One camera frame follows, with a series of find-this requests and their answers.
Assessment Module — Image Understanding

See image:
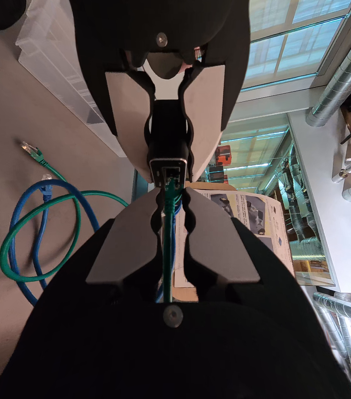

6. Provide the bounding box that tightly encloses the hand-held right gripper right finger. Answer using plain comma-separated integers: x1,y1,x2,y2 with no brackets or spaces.
183,187,261,303

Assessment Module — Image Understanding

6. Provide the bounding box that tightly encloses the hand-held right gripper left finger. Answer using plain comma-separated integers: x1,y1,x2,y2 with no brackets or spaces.
86,188,165,303

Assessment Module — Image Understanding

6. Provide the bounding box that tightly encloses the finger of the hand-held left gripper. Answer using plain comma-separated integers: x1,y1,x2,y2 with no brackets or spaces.
105,70,157,184
178,63,226,184

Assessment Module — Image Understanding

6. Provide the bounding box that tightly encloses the black ethernet adapter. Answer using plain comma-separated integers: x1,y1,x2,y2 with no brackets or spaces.
146,99,192,189

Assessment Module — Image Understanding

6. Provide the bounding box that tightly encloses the green ethernet cable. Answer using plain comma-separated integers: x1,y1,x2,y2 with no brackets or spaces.
0,140,184,303

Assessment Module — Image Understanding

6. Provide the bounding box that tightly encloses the blue ethernet cable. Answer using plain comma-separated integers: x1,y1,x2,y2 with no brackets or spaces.
8,174,183,307

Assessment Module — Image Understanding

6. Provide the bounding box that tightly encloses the orange box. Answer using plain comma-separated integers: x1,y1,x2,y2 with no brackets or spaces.
215,145,233,166

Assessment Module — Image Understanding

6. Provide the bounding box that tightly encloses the printed instruction sheet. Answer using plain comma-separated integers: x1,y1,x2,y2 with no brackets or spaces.
174,188,294,289

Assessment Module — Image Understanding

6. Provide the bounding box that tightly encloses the cardboard board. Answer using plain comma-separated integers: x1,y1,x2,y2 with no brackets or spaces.
172,182,297,301

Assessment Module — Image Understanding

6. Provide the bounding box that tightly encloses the clear plastic box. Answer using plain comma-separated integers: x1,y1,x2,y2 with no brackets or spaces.
17,0,135,158

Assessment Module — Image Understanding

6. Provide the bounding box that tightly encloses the glass window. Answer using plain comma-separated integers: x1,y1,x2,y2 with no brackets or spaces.
241,0,351,91

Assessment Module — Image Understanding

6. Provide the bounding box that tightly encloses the silver ventilation duct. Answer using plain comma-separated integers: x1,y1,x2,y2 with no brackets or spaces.
313,291,351,399
306,19,351,128

